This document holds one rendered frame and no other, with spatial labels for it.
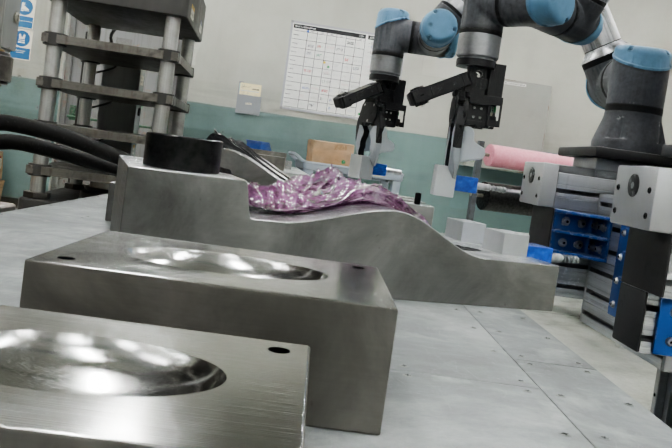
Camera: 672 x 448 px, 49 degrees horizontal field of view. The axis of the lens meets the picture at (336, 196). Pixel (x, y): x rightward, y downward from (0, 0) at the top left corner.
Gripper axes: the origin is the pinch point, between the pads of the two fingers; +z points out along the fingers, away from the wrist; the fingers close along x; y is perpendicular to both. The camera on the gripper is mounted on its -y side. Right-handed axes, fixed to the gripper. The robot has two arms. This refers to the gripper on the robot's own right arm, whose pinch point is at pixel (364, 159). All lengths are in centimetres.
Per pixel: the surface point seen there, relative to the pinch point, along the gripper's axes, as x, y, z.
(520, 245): -81, -25, 8
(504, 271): -85, -31, 11
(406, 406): -113, -63, 15
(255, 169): -44, -46, 4
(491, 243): -77, -27, 9
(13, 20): 25, -76, -19
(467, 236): -70, -24, 9
